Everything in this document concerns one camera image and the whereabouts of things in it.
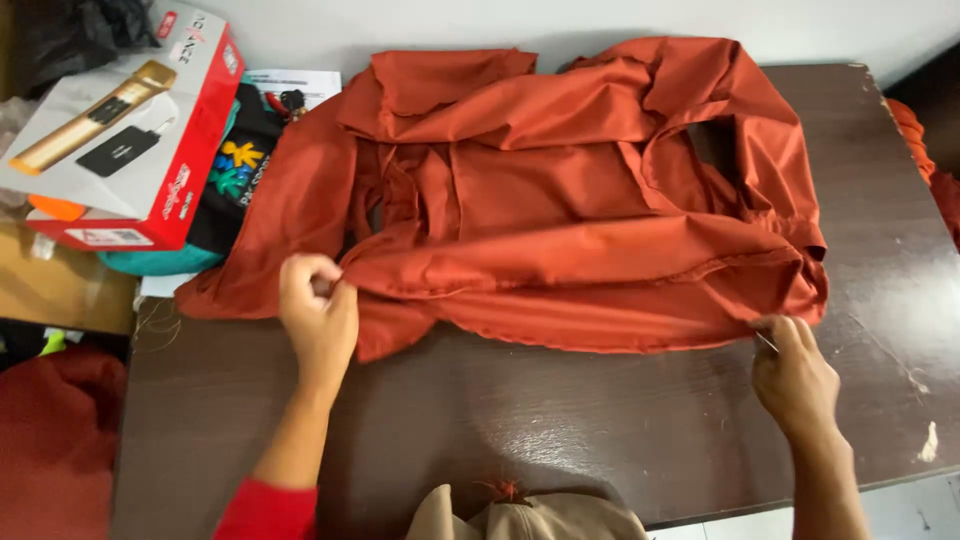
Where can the person's left hand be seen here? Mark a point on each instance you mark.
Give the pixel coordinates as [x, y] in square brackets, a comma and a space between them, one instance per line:
[322, 330]

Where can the person's right hand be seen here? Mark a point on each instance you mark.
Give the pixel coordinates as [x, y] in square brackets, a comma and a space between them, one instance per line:
[799, 382]

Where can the silver sewing needle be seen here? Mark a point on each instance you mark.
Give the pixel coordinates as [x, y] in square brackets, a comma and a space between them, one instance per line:
[766, 343]

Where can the rust orange cloth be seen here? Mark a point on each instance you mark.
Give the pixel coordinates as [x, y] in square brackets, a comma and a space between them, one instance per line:
[540, 187]

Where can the plain white paper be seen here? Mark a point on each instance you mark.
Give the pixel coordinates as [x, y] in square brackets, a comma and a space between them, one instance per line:
[166, 285]

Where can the loose pale threads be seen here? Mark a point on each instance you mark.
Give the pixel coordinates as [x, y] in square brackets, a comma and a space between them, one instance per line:
[156, 326]

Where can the black and teal printed bag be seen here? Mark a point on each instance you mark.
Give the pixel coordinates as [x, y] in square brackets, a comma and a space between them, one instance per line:
[236, 180]

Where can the person's red sleeve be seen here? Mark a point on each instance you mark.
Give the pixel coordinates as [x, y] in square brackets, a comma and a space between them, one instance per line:
[268, 514]

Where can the red and black keys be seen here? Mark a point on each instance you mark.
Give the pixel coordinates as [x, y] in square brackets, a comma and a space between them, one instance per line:
[287, 103]

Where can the orange thread tuft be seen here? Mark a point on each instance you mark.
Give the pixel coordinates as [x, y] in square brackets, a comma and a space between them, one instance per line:
[505, 490]

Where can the white printed paper sheet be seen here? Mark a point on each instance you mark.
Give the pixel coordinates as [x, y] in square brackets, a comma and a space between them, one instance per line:
[307, 81]

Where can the orange twisted cloth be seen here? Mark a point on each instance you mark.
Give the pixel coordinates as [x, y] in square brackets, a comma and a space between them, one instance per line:
[926, 157]

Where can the brown cardboard box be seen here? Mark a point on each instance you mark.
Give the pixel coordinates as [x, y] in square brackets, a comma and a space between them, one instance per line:
[60, 289]

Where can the neon yellow-green object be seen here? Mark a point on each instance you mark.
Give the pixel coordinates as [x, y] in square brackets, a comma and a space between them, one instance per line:
[52, 343]

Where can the person's beige garment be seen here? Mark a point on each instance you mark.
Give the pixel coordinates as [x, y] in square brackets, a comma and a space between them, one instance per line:
[525, 521]

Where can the white and red microphone box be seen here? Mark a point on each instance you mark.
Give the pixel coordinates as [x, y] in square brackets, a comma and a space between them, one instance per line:
[127, 127]

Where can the dark red cloth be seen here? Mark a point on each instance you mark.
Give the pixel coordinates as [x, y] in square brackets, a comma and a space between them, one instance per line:
[56, 442]

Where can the orange round object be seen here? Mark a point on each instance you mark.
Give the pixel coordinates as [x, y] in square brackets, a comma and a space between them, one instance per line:
[54, 208]

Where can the black plastic bag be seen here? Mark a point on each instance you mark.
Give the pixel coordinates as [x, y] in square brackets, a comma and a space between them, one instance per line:
[67, 37]

